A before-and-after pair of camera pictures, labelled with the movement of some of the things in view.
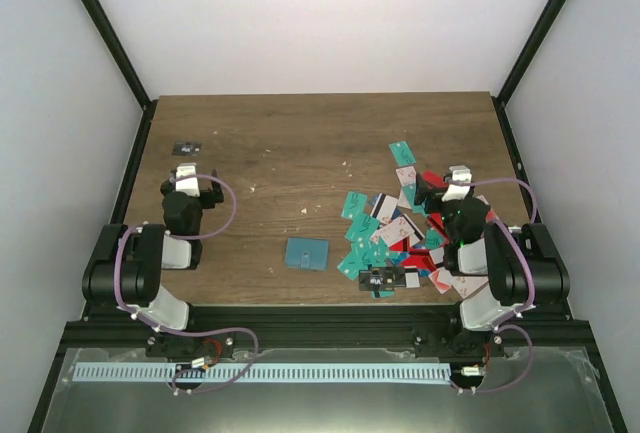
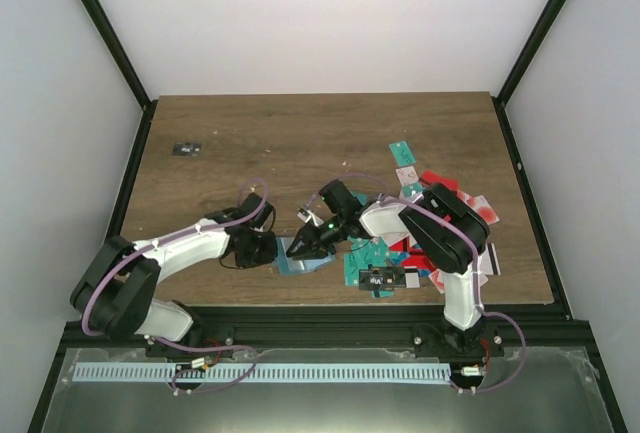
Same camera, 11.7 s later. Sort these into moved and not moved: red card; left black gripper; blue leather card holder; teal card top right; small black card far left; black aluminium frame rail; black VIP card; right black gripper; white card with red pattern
Moved: blue leather card holder; right black gripper; left black gripper
Not moved: black VIP card; black aluminium frame rail; white card with red pattern; small black card far left; teal card top right; red card
